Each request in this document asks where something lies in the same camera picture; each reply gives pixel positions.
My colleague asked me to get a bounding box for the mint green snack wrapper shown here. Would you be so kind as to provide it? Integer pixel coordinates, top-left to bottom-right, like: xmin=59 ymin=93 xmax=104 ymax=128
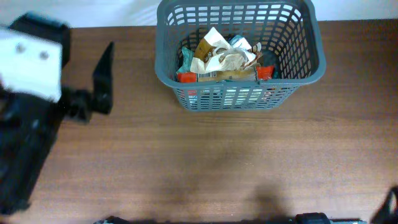
xmin=176 ymin=47 xmax=194 ymax=73

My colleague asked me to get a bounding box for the blue rectangular carton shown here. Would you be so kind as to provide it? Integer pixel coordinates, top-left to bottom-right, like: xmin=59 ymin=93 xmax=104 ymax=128
xmin=228 ymin=35 xmax=252 ymax=50

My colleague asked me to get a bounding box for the beige Pantree snack bag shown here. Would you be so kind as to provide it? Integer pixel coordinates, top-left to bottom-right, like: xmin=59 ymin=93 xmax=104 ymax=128
xmin=244 ymin=42 xmax=262 ymax=67

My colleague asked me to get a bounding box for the orange biscuit packet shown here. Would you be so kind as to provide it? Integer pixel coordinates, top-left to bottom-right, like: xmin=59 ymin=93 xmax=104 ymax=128
xmin=177 ymin=65 xmax=275 ymax=83

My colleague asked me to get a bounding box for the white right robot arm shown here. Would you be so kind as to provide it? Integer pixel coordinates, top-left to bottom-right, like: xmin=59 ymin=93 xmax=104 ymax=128
xmin=294 ymin=186 xmax=397 ymax=224

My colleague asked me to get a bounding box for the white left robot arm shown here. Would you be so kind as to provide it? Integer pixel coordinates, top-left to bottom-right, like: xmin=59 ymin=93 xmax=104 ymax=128
xmin=1 ymin=42 xmax=114 ymax=215

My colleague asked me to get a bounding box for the grey plastic mesh basket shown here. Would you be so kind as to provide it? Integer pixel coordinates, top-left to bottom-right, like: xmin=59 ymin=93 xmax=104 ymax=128
xmin=155 ymin=0 xmax=326 ymax=111

